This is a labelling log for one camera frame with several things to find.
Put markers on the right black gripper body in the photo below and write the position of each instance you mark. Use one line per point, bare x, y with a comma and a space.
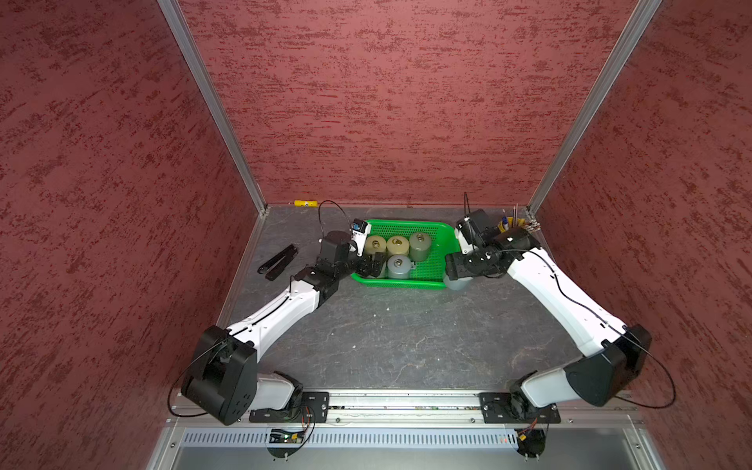
471, 263

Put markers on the aluminium front rail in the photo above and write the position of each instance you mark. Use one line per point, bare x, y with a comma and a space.
413, 429

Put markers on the aluminium frame post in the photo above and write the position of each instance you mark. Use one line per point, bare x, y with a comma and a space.
190, 51
635, 27

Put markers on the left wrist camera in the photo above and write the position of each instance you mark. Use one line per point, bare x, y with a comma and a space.
360, 231

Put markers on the left aluminium frame post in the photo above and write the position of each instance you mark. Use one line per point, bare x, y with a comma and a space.
190, 51

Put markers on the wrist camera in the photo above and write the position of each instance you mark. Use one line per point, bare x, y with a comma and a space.
477, 229
360, 231

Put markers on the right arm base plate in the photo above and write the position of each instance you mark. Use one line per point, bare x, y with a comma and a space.
509, 408

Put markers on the right aluminium frame post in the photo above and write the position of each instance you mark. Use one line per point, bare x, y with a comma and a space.
635, 27

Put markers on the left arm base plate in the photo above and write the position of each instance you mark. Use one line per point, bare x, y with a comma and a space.
303, 408

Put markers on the yellow marker at wall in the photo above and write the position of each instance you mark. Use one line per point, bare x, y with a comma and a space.
307, 204

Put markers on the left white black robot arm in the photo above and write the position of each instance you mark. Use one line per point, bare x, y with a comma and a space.
223, 377

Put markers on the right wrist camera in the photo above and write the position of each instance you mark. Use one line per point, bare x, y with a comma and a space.
477, 229

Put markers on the green tea canister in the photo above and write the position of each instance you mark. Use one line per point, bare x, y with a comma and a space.
420, 246

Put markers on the grey tea canister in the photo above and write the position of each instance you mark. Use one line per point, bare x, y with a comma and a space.
399, 267

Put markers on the yellow pen cup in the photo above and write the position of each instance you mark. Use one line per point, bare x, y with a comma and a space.
515, 223

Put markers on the grey-blue tea canister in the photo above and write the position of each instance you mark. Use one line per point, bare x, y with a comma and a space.
457, 284

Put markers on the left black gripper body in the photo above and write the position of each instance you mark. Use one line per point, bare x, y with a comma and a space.
348, 267

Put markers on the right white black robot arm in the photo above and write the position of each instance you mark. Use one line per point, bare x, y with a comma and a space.
612, 353

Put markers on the green plastic basket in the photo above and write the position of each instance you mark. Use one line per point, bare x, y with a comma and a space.
428, 275

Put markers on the beige tea canister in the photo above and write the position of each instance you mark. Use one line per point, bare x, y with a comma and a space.
398, 245
375, 244

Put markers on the black tongs tool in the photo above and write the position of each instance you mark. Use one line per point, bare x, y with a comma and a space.
276, 265

